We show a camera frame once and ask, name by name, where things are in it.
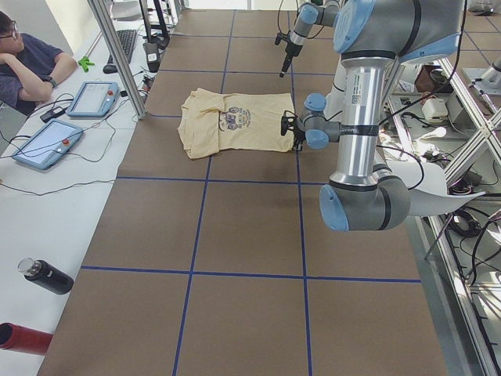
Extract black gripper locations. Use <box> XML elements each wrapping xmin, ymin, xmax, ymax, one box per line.
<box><xmin>293</xmin><ymin>123</ymin><xmax>305</xmax><ymax>152</ymax></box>
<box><xmin>279</xmin><ymin>38</ymin><xmax>302</xmax><ymax>78</ymax></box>

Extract beige long-sleeve printed shirt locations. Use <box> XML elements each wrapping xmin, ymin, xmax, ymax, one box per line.
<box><xmin>178</xmin><ymin>88</ymin><xmax>294</xmax><ymax>159</ymax></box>

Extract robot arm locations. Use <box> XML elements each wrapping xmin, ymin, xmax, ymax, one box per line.
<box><xmin>286</xmin><ymin>1</ymin><xmax>467</xmax><ymax>231</ymax></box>
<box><xmin>275</xmin><ymin>1</ymin><xmax>341</xmax><ymax>78</ymax></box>

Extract black keyboard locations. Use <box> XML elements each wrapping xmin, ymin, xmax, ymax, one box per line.
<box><xmin>117</xmin><ymin>30</ymin><xmax>138</xmax><ymax>63</ymax></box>

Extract far blue teach pendant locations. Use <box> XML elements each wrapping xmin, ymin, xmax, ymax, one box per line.
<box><xmin>66</xmin><ymin>81</ymin><xmax>120</xmax><ymax>118</ymax></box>

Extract blue teach pendant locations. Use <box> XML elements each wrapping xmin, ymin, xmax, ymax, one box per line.
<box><xmin>66</xmin><ymin>81</ymin><xmax>120</xmax><ymax>118</ymax></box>
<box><xmin>11</xmin><ymin>119</ymin><xmax>84</xmax><ymax>170</ymax></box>

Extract green plastic clamp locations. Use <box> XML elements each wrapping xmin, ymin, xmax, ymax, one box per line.
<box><xmin>77</xmin><ymin>56</ymin><xmax>95</xmax><ymax>73</ymax></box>

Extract near blue teach pendant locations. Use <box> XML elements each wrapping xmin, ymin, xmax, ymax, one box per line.
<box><xmin>11</xmin><ymin>119</ymin><xmax>84</xmax><ymax>170</ymax></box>

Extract seated person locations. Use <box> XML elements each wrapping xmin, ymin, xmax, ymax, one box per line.
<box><xmin>1</xmin><ymin>13</ymin><xmax>77</xmax><ymax>115</ymax></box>

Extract black water bottle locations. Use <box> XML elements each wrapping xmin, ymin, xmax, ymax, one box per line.
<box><xmin>17</xmin><ymin>258</ymin><xmax>74</xmax><ymax>295</ymax></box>

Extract red bottle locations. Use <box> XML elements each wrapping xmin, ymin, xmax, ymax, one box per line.
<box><xmin>1</xmin><ymin>323</ymin><xmax>53</xmax><ymax>356</ymax></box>

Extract aluminium frame post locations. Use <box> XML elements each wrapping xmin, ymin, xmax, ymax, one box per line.
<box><xmin>87</xmin><ymin>0</ymin><xmax>146</xmax><ymax>120</ymax></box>

